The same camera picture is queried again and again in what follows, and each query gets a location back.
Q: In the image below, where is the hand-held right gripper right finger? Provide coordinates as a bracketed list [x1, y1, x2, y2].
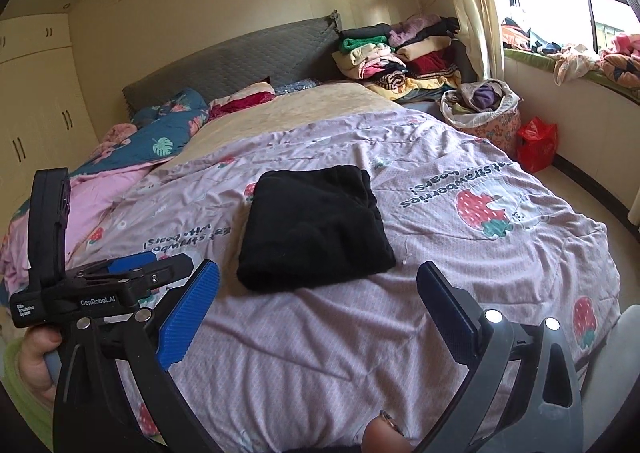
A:
[412, 261, 586, 453]

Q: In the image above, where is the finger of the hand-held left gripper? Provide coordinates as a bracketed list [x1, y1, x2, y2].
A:
[145, 255, 195, 296]
[75, 253, 161, 285]

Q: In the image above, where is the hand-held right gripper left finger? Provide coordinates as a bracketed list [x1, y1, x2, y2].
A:
[52, 259, 221, 453]

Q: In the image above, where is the black sweater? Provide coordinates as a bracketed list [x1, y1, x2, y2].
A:
[236, 164, 397, 293]

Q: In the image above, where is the pile of folded clothes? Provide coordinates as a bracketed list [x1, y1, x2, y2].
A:
[335, 16, 463, 102]

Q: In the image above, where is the clothes heap on windowsill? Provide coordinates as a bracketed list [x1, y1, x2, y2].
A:
[500, 16, 640, 87]

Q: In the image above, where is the person's left hand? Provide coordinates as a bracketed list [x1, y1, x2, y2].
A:
[17, 328, 63, 406]

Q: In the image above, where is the person's right hand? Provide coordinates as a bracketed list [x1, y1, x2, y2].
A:
[362, 410, 417, 452]

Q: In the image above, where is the plain pink blanket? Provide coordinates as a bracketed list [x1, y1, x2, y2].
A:
[0, 160, 157, 295]

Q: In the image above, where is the pink strawberry printed quilt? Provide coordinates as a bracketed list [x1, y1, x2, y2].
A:
[65, 110, 623, 453]

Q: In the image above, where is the cream wardrobe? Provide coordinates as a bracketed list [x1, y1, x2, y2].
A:
[0, 16, 101, 215]

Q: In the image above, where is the person's green clothing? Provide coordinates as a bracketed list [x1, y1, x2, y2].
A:
[0, 338, 57, 436]

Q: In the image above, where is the red cloth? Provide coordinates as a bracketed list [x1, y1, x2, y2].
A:
[207, 90, 277, 122]

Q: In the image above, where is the red plastic bag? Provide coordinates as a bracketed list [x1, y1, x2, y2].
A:
[516, 116, 559, 174]

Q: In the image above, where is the beige bed sheet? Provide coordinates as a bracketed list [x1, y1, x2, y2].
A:
[185, 83, 402, 165]

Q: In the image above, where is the grey quilted headboard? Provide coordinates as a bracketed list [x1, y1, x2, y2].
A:
[122, 10, 344, 117]

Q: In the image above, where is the green windowsill cushion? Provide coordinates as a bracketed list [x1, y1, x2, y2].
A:
[504, 48, 640, 105]

